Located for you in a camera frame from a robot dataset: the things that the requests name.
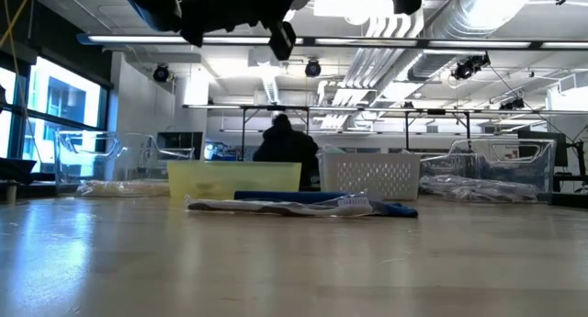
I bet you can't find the long ceiling light strip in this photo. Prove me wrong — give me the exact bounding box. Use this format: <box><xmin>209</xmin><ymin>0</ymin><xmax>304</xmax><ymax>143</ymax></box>
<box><xmin>75</xmin><ymin>33</ymin><xmax>588</xmax><ymax>51</ymax></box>

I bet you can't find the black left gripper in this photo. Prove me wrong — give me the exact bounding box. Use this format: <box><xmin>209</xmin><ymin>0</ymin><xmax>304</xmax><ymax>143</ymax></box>
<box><xmin>114</xmin><ymin>0</ymin><xmax>319</xmax><ymax>62</ymax></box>

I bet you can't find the white perforated plastic basket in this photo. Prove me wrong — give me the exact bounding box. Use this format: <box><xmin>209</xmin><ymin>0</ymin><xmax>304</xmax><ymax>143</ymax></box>
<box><xmin>317</xmin><ymin>151</ymin><xmax>422</xmax><ymax>201</ymax></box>

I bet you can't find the window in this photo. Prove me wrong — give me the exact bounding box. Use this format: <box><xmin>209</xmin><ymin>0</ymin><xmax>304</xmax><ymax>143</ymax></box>
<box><xmin>0</xmin><ymin>54</ymin><xmax>111</xmax><ymax>175</ymax></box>

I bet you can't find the black monitor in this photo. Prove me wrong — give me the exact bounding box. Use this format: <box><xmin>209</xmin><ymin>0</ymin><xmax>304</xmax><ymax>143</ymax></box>
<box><xmin>517</xmin><ymin>128</ymin><xmax>570</xmax><ymax>168</ymax></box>
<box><xmin>155</xmin><ymin>130</ymin><xmax>205</xmax><ymax>162</ymax></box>

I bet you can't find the blue plastic scoop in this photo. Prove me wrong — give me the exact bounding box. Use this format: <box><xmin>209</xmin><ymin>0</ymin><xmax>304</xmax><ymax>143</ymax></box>
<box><xmin>232</xmin><ymin>190</ymin><xmax>420</xmax><ymax>219</ymax></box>

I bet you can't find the distant black workstation frame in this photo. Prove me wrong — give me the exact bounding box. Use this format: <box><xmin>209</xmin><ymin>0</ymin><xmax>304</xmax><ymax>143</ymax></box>
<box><xmin>182</xmin><ymin>103</ymin><xmax>474</xmax><ymax>167</ymax></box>

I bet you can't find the yellow hanging cord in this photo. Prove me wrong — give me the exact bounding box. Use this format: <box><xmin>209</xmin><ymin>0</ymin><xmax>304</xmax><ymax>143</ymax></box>
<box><xmin>0</xmin><ymin>0</ymin><xmax>34</xmax><ymax>50</ymax></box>

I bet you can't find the yellow plastic bin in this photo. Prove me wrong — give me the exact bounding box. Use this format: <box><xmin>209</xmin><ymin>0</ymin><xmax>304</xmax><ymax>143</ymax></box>
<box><xmin>166</xmin><ymin>159</ymin><xmax>303</xmax><ymax>200</ymax></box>

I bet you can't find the clear plastic bin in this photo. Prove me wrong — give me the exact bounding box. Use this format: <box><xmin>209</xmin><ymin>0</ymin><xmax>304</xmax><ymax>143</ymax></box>
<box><xmin>417</xmin><ymin>137</ymin><xmax>557</xmax><ymax>203</ymax></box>
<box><xmin>53</xmin><ymin>130</ymin><xmax>197</xmax><ymax>194</ymax></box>

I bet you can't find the silver ventilation duct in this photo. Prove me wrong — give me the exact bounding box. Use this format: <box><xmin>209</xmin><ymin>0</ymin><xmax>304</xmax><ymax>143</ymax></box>
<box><xmin>406</xmin><ymin>0</ymin><xmax>537</xmax><ymax>84</ymax></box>

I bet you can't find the person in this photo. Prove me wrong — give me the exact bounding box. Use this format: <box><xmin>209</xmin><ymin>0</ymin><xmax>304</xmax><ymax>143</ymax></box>
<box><xmin>252</xmin><ymin>113</ymin><xmax>321</xmax><ymax>192</ymax></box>

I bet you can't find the purple toothbrush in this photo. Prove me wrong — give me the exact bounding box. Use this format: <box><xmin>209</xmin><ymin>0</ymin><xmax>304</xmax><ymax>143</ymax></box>
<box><xmin>452</xmin><ymin>182</ymin><xmax>539</xmax><ymax>202</ymax></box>
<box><xmin>420</xmin><ymin>174</ymin><xmax>538</xmax><ymax>195</ymax></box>

